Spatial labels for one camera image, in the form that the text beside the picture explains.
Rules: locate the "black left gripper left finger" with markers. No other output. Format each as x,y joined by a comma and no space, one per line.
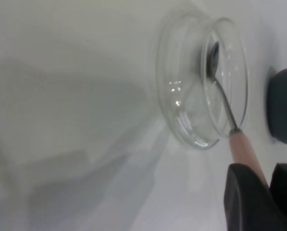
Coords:
246,204

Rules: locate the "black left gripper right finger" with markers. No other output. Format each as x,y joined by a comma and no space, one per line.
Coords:
286,187

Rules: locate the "dark grey ceramic mug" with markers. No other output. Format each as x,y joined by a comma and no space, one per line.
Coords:
283,106

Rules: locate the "clear glass round dish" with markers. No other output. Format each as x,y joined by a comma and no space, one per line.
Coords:
181,120

